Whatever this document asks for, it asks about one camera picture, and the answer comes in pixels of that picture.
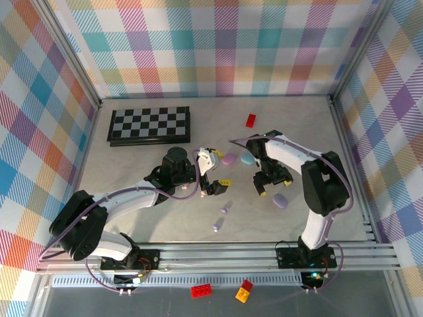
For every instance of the pinkish lilac earbud case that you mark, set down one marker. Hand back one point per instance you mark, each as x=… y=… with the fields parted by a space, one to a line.
x=228 y=160

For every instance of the purple earbud case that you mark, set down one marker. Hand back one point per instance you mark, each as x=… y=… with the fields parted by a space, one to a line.
x=280 y=200

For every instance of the blue earbud case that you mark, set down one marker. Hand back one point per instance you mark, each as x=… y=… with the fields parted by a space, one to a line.
x=247 y=158

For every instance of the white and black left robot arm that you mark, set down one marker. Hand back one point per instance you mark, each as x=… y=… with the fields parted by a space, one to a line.
x=132 y=198

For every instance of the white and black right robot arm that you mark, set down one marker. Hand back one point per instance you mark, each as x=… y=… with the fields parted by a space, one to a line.
x=327 y=185

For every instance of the purple earbud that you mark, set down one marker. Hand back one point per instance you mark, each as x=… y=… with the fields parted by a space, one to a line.
x=215 y=227
x=224 y=210

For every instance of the slim red toy brick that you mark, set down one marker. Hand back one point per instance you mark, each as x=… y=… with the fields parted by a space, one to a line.
x=251 y=120

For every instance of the black and grey chessboard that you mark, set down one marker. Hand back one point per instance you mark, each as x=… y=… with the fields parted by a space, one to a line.
x=148 y=122

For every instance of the small red toy brick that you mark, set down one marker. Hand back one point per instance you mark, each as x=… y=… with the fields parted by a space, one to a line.
x=248 y=284

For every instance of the black controller box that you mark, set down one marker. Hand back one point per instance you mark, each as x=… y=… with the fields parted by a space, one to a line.
x=309 y=279
x=124 y=280

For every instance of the orange yellow toy brick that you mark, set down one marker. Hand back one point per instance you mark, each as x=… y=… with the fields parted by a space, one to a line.
x=243 y=295

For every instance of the wide red toy brick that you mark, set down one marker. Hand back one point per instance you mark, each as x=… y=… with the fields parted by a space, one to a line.
x=201 y=291

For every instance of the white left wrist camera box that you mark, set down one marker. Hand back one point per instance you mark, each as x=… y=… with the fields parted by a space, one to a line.
x=206 y=160

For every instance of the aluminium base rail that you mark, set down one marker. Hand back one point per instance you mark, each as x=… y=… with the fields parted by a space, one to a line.
x=215 y=256

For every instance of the aluminium side rail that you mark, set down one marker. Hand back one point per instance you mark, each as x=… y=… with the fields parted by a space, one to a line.
x=344 y=132
x=86 y=148

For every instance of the aluminium frame post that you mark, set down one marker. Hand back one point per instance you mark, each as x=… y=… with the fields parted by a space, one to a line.
x=358 y=49
x=86 y=82

